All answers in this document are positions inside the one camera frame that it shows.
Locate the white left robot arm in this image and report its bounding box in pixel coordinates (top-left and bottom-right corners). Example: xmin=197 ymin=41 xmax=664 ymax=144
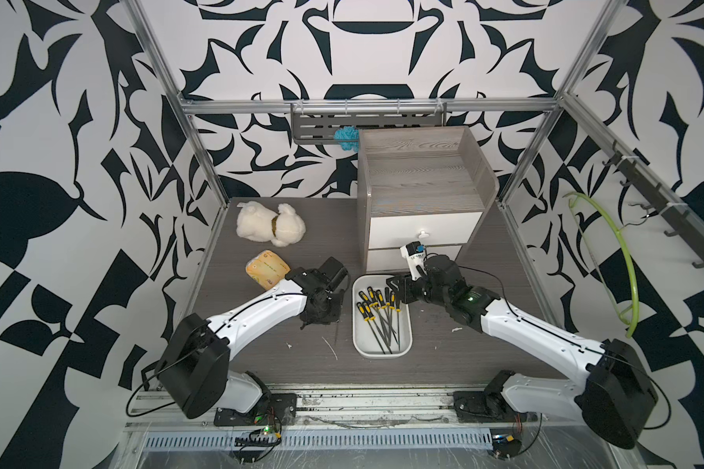
xmin=154 ymin=257 xmax=349 ymax=419

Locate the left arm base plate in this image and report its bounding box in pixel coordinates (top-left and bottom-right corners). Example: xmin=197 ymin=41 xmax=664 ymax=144
xmin=213 ymin=393 xmax=298 ymax=427

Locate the grey wooden drawer cabinet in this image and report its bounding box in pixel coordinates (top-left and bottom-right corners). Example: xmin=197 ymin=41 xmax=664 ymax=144
xmin=358 ymin=126 xmax=500 ymax=274

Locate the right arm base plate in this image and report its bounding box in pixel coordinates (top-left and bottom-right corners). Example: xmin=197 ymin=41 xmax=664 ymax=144
xmin=453 ymin=391 xmax=527 ymax=423

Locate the green hoop hanger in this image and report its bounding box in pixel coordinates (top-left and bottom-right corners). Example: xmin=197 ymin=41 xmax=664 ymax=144
xmin=563 ymin=192 xmax=641 ymax=339

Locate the grey wall shelf rack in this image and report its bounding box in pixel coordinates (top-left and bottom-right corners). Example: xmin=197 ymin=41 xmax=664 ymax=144
xmin=289 ymin=100 xmax=447 ymax=145

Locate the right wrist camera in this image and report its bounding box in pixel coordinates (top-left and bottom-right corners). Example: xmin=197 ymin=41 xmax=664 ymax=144
xmin=400 ymin=242 xmax=426 ymax=281

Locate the teal cloth ball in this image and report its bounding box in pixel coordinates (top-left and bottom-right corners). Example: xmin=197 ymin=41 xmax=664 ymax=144
xmin=334 ymin=126 xmax=359 ymax=152

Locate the grey hook rail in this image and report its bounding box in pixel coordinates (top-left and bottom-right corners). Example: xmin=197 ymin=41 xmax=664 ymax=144
xmin=605 ymin=141 xmax=704 ymax=270

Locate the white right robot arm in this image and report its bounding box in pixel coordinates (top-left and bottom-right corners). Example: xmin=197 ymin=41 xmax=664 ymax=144
xmin=386 ymin=255 xmax=659 ymax=449

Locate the left controller board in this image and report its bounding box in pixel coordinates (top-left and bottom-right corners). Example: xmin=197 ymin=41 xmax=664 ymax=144
xmin=233 ymin=427 xmax=283 ymax=449

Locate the right controller board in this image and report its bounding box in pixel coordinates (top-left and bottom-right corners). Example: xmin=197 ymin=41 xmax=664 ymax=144
xmin=489 ymin=434 xmax=522 ymax=460

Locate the white plush dog toy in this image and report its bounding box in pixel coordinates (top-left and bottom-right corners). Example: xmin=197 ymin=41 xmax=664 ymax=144
xmin=236 ymin=201 xmax=306 ymax=247

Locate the yellow tissue pack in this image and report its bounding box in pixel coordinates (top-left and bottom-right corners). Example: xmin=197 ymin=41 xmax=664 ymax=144
xmin=246 ymin=250 xmax=291 ymax=290

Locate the white storage tray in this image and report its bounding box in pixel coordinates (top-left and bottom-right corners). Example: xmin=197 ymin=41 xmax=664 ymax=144
xmin=352 ymin=275 xmax=414 ymax=360

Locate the controller board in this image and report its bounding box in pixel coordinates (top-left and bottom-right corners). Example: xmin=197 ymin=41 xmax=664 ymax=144
xmin=233 ymin=427 xmax=283 ymax=449
xmin=489 ymin=434 xmax=522 ymax=460

